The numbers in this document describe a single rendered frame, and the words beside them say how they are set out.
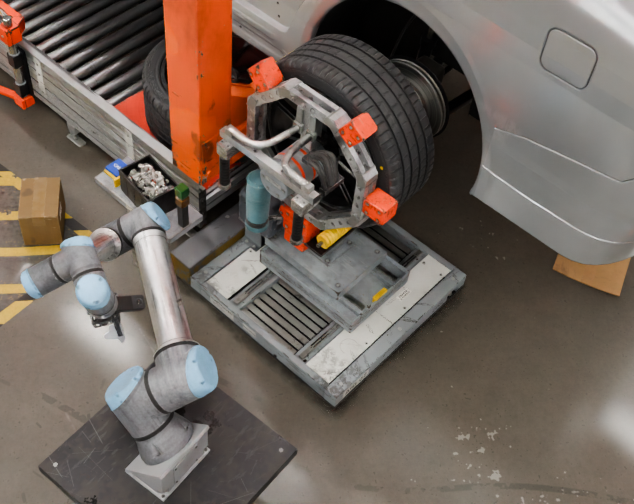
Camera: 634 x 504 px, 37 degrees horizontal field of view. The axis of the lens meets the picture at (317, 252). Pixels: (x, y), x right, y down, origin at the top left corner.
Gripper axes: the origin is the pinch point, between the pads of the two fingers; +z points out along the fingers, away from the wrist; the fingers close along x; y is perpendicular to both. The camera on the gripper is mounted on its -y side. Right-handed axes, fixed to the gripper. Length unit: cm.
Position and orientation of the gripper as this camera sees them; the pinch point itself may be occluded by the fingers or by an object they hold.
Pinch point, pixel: (121, 318)
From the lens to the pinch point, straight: 304.5
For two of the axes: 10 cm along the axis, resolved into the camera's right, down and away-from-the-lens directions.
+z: -0.3, 2.9, 9.6
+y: -9.8, 1.9, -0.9
